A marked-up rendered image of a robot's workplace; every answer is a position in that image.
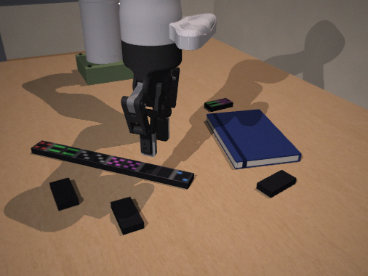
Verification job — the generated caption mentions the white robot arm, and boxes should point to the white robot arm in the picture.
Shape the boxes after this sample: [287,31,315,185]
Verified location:
[79,0,217,64]

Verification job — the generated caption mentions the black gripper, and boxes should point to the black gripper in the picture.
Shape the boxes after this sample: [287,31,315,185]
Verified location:
[121,40,182,157]

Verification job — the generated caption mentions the black domino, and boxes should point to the black domino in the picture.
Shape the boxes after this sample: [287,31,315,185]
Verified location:
[153,166,194,189]
[111,197,145,235]
[49,177,79,211]
[89,153,128,174]
[31,140,69,160]
[59,147,97,166]
[256,170,297,198]
[204,98,233,112]
[120,159,160,181]

